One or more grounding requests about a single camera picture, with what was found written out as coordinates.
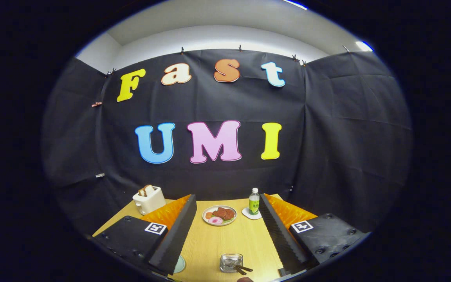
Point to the pale green plate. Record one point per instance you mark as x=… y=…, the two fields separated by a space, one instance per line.
x=179 y=265

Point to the white round food plate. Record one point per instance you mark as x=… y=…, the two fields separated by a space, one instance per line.
x=229 y=221

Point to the metal fork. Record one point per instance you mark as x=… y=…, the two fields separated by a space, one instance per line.
x=241 y=271

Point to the perforated metal tray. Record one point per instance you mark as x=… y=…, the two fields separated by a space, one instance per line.
x=225 y=267

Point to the white square coaster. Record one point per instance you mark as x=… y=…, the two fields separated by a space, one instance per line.
x=246 y=214

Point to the brown meat slices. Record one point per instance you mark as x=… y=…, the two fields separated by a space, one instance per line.
x=224 y=213

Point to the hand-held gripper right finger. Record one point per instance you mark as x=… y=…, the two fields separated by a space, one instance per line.
x=278 y=235

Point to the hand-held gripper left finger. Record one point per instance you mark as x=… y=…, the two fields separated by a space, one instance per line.
x=178 y=235

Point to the pink ham slice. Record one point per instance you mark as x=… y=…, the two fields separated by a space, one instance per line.
x=215 y=220

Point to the green label plastic bottle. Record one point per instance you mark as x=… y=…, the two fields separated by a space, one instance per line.
x=254 y=205

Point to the metal spoon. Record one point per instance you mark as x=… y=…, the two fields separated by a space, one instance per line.
x=230 y=261

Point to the white toaster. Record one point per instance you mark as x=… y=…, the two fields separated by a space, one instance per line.
x=151 y=203

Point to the toast slices in toaster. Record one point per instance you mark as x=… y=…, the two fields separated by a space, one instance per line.
x=146 y=190

